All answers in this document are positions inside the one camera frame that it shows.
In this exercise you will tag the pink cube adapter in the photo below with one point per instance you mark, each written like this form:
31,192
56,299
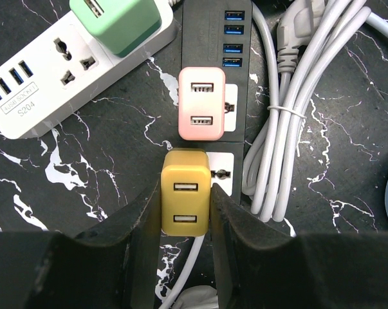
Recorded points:
201,106

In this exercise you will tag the yellow black adapter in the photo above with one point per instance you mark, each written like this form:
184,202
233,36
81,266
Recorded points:
185,192

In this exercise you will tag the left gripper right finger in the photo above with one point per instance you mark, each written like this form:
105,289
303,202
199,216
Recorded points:
257,266

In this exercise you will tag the white long power strip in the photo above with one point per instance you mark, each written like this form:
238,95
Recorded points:
62,70

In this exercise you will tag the green cube adapter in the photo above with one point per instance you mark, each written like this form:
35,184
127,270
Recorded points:
119,25

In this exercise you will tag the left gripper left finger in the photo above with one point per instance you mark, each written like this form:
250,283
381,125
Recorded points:
111,265

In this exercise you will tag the black power strip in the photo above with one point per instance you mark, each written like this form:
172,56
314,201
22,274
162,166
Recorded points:
218,34

